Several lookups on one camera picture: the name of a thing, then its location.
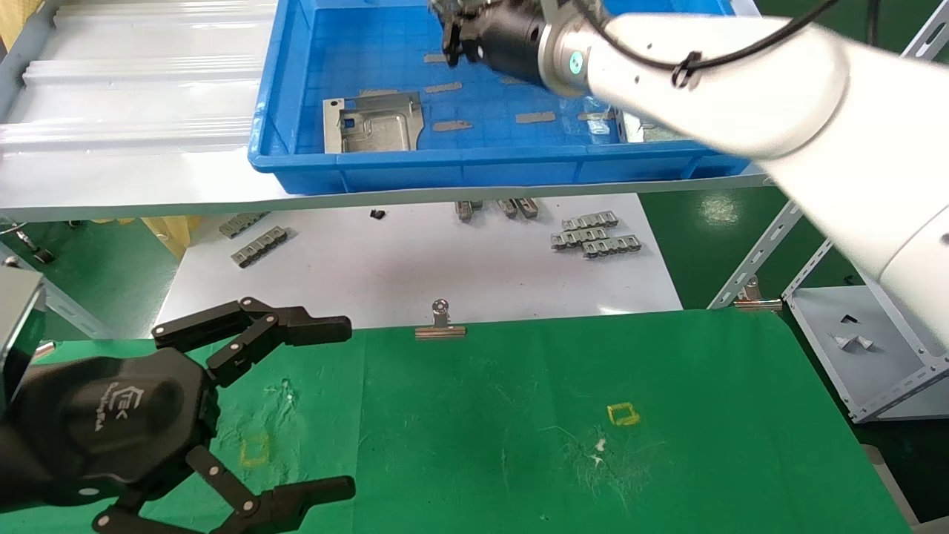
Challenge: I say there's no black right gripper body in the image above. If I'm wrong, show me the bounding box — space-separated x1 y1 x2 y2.
458 0 554 82

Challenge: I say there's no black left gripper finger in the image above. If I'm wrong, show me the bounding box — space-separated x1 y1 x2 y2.
93 445 357 534
151 297 353 390

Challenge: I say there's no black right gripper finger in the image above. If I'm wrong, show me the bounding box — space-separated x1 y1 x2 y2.
443 15 465 66

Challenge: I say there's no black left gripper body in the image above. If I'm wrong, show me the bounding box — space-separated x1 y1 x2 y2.
22 347 220 509

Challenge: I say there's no white board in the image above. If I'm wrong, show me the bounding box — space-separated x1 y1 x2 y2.
152 194 683 340

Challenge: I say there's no silver binder clip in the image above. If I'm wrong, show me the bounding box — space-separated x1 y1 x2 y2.
414 299 467 340
733 276 783 312

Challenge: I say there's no blue plastic bin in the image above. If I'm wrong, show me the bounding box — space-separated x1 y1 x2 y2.
247 0 772 195

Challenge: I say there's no black caster wheel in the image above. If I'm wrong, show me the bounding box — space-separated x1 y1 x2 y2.
15 230 54 266

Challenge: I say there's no green table mat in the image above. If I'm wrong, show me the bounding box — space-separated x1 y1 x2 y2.
0 308 914 534

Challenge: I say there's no grey metal shelf tray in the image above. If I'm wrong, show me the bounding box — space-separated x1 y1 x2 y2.
0 0 772 223

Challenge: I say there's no white perforated rack upright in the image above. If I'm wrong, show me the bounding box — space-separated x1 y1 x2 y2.
782 236 837 297
708 0 949 309

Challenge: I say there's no grey rack shelf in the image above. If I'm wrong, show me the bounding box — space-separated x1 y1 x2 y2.
782 286 949 423

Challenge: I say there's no grey metal frame bar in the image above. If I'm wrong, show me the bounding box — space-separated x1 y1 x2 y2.
0 245 112 340

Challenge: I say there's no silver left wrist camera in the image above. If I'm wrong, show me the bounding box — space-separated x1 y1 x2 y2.
0 266 47 405

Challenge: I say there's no black cable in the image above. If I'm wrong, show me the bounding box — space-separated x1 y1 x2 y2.
571 0 842 88

